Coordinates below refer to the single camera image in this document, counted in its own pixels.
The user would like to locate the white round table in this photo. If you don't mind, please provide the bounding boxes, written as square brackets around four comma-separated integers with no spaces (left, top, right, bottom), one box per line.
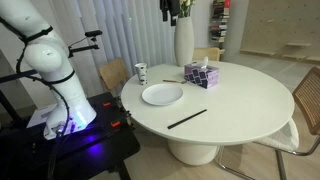
[121,61,295,165]

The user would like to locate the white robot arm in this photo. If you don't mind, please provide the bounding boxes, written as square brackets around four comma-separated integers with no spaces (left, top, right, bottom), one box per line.
[0,0,97,140]

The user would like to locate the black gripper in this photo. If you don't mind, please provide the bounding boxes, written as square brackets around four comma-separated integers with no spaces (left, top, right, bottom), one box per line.
[159,0,180,26]

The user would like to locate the orange handled clamp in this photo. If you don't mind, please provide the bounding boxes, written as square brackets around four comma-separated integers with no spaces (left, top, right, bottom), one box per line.
[102,102,111,107]
[111,121,121,127]

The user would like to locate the wooden handled metal spoon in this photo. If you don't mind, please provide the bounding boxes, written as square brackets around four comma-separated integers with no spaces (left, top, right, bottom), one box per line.
[162,80,187,84]

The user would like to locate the black camera on stand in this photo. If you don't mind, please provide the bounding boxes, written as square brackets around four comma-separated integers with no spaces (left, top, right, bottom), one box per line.
[68,30,102,58]

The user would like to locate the wooden chair near robot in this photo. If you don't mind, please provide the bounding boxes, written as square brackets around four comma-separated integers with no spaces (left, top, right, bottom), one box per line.
[99,58,128,91]

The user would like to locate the black chopstick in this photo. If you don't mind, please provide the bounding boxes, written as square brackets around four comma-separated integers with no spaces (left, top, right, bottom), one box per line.
[167,109,207,129]

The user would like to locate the wooden chair behind table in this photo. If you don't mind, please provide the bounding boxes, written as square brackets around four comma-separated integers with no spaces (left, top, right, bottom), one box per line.
[193,47,220,61]

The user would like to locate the wooden pegboard with shelves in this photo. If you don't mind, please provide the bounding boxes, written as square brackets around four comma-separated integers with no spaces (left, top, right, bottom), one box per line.
[240,0,320,63]

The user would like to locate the white round plate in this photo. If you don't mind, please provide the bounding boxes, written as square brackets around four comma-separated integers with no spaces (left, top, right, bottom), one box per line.
[142,84,183,106]

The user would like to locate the cane back chair white cushion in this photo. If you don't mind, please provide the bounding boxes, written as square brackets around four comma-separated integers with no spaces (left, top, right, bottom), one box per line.
[216,66,320,180]

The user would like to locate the stack of books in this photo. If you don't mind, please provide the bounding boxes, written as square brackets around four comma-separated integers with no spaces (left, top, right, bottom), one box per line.
[209,0,231,43]

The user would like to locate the white flowers in vase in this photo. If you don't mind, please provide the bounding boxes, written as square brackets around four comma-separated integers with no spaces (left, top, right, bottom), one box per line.
[179,0,196,18]

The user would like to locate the purple patterned tissue box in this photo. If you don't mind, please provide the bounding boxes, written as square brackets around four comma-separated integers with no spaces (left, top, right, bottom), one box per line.
[184,57,219,89]

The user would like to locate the white patterned paper cup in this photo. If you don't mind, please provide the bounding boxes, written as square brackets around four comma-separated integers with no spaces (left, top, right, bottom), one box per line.
[135,63,147,85]

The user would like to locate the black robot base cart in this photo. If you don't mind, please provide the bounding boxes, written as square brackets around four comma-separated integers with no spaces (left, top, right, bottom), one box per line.
[0,93,140,180]

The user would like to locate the tall white vase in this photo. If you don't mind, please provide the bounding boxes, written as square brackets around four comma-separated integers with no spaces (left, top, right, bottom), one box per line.
[174,17,194,67]

